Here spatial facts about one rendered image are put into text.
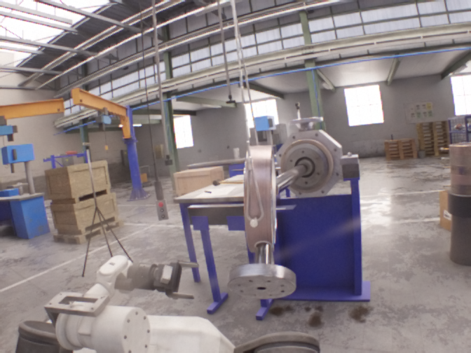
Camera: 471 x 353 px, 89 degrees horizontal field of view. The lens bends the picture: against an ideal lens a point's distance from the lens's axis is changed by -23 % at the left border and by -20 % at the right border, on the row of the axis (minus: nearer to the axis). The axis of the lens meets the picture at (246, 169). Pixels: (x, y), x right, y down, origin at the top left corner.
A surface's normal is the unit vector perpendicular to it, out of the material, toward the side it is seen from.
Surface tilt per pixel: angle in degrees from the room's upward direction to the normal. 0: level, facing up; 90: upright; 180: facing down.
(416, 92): 90
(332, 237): 90
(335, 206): 90
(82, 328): 30
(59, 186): 90
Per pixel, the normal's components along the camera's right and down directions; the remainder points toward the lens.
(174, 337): -0.21, -0.80
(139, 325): 0.98, -0.14
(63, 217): -0.30, 0.13
